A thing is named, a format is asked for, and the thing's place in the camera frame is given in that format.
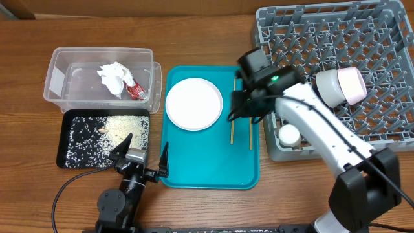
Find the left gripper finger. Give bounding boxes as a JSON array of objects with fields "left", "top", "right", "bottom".
[
  {"left": 109, "top": 133, "right": 133, "bottom": 161},
  {"left": 158, "top": 142, "right": 169, "bottom": 178}
]

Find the wooden chopstick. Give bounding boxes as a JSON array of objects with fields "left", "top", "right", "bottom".
[
  {"left": 249, "top": 117, "right": 253, "bottom": 151},
  {"left": 230, "top": 77, "right": 237, "bottom": 144}
]

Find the white paper cup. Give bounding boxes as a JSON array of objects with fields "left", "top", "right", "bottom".
[{"left": 278, "top": 124, "right": 301, "bottom": 148}]

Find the red snack wrapper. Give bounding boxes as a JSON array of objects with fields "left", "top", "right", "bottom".
[{"left": 125, "top": 80, "right": 147, "bottom": 100}]

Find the pink plate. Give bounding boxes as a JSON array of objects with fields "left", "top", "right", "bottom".
[{"left": 166, "top": 78, "right": 223, "bottom": 131}]

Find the grey bowl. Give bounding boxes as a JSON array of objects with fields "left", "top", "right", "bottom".
[{"left": 316, "top": 70, "right": 345, "bottom": 108}]

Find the white napkin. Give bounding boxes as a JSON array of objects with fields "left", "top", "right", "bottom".
[{"left": 97, "top": 62, "right": 135, "bottom": 98}]

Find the pink bowl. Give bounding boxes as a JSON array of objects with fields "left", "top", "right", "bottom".
[{"left": 338, "top": 67, "right": 367, "bottom": 105}]

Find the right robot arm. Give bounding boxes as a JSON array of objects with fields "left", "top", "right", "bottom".
[{"left": 228, "top": 65, "right": 402, "bottom": 232}]

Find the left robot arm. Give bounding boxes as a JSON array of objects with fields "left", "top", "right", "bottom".
[{"left": 94, "top": 133, "right": 169, "bottom": 232}]

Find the spilled white rice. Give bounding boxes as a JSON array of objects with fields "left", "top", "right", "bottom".
[{"left": 63, "top": 115, "right": 149, "bottom": 168}]

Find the black rectangular tray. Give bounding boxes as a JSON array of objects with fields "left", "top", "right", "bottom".
[{"left": 56, "top": 109, "right": 150, "bottom": 168}]

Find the teal plastic tray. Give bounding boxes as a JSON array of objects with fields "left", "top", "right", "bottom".
[{"left": 161, "top": 65, "right": 260, "bottom": 190}]

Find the clear plastic bin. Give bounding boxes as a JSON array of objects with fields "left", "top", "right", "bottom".
[{"left": 43, "top": 47, "right": 162, "bottom": 114}]

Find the grey dish rack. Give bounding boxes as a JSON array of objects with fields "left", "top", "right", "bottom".
[{"left": 251, "top": 1, "right": 413, "bottom": 152}]

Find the black rail at table edge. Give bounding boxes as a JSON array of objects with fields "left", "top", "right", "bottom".
[{"left": 82, "top": 223, "right": 369, "bottom": 233}]

